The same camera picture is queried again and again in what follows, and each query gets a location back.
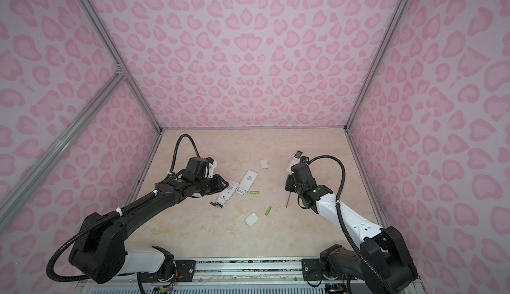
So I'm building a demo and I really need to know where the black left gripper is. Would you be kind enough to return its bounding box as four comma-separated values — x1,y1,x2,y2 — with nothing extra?
195,173,231,195

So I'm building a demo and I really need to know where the white air conditioner remote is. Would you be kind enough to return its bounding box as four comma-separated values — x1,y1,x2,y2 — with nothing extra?
216,181,239,208

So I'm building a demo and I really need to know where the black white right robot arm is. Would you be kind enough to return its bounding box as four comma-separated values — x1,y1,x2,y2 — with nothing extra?
285,163,418,293

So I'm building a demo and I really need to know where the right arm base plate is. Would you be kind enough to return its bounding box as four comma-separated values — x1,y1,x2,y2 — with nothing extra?
300,258,348,283

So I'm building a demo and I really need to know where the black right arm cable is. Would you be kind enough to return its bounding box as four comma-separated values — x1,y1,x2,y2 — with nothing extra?
307,155,397,294

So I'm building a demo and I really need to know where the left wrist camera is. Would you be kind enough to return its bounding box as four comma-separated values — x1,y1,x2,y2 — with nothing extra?
185,157,217,178

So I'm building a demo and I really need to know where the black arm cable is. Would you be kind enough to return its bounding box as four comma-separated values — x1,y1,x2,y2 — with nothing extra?
307,155,397,294
169,133,201,175

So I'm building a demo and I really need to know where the white remote with eco sticker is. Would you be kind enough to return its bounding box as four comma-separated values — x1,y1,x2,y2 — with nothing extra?
236,170,258,196

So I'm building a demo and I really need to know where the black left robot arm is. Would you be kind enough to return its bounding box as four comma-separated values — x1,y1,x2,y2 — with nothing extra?
69,173,228,284

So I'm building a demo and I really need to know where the aluminium diagonal frame bar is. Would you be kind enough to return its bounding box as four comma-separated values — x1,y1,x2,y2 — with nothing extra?
1,69,126,231

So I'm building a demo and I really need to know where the aluminium corner frame post right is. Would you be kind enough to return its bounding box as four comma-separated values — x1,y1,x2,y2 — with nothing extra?
344,0,412,133

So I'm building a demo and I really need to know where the black yellow battery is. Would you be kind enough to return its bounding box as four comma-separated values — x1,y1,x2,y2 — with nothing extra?
210,202,223,208

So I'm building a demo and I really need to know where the aluminium corner frame post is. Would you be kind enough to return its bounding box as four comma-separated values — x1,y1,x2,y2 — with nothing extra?
344,0,412,133
77,0,163,135

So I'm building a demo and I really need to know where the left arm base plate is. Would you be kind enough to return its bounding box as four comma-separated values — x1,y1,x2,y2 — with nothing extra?
140,260,197,283

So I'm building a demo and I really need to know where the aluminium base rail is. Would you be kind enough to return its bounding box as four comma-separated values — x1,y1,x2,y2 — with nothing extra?
75,257,346,293

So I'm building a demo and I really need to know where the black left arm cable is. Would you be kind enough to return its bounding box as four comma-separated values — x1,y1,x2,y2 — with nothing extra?
169,133,201,175

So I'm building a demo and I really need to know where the white battery cover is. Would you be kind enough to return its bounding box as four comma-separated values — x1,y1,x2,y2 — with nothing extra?
260,159,268,169
244,212,260,227

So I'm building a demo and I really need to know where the aluminium corner frame post left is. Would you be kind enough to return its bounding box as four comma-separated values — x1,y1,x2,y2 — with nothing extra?
77,0,163,135

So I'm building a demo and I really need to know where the slim white remote with display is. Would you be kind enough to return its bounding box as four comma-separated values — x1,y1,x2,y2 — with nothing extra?
287,151,303,174

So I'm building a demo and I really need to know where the orange handled screwdriver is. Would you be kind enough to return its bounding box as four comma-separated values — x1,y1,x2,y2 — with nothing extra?
285,192,292,208

